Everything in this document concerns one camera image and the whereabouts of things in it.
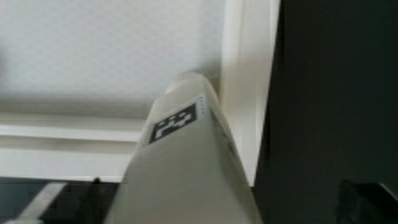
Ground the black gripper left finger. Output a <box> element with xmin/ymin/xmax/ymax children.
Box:
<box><xmin>14</xmin><ymin>178</ymin><xmax>120</xmax><ymax>224</ymax></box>

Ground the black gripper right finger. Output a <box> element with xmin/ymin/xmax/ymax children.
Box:
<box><xmin>334</xmin><ymin>180</ymin><xmax>398</xmax><ymax>224</ymax></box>

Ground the white desk leg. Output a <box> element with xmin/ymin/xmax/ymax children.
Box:
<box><xmin>104</xmin><ymin>73</ymin><xmax>263</xmax><ymax>224</ymax></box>

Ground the white desk top tray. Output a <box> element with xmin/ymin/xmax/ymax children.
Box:
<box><xmin>0</xmin><ymin>0</ymin><xmax>282</xmax><ymax>188</ymax></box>

